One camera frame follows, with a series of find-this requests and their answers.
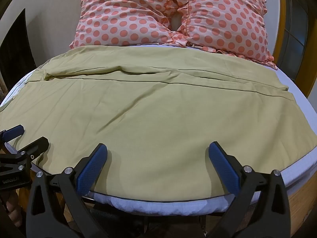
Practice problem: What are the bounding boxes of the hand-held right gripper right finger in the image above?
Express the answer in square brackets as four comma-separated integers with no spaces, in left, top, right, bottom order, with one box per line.
[208,141,291,238]

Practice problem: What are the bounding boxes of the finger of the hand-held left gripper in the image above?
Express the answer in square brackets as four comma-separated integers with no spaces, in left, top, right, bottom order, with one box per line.
[0,136,49,171]
[0,125,26,152]

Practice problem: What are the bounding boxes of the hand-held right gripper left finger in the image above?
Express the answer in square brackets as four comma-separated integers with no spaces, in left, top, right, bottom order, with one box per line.
[26,143,108,238]

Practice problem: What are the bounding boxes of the yellow-green bed sheet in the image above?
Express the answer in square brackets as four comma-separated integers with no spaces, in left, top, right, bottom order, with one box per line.
[0,45,317,202]

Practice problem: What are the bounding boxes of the person's left hand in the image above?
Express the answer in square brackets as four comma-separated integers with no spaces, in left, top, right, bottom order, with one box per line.
[5,191,23,228]

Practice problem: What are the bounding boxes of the dark door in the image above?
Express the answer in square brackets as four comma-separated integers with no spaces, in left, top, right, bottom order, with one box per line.
[0,8,38,80]

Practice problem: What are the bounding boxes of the white bed mattress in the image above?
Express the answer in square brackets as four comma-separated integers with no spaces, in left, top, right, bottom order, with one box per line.
[0,43,317,217]

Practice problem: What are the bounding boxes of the pink polka dot pillow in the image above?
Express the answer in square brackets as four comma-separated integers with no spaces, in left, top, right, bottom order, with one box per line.
[173,0,277,69]
[69,0,189,49]

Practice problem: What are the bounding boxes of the wooden framed glass door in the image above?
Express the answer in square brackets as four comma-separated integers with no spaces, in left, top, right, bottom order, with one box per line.
[234,0,317,100]

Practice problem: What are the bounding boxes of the wooden bed frame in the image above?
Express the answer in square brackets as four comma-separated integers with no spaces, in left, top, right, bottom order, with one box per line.
[285,175,317,230]

